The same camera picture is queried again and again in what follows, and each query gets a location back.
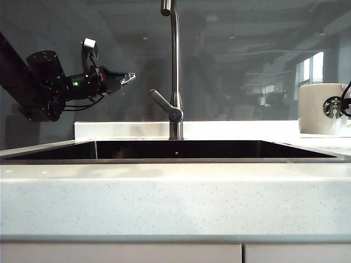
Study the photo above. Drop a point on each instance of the white Starbucks ceramic mug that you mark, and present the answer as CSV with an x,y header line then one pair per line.
x,y
312,109

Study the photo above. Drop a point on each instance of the white stone backsplash ledge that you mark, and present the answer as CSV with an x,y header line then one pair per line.
x,y
123,130

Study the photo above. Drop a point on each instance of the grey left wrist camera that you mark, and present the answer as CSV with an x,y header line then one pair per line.
x,y
89,43

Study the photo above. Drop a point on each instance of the wide white cabinet door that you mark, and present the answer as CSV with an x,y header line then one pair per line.
x,y
120,253

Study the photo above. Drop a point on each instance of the narrow white cabinet door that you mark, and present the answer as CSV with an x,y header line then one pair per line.
x,y
299,254

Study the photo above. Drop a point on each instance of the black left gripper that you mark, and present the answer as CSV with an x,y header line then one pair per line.
x,y
100,82

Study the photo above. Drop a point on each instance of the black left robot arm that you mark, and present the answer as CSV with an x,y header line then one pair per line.
x,y
41,71

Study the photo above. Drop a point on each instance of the black undermount sink basin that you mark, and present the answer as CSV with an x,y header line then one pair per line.
x,y
175,149

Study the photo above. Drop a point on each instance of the steel gooseneck faucet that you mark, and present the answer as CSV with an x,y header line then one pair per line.
x,y
176,54

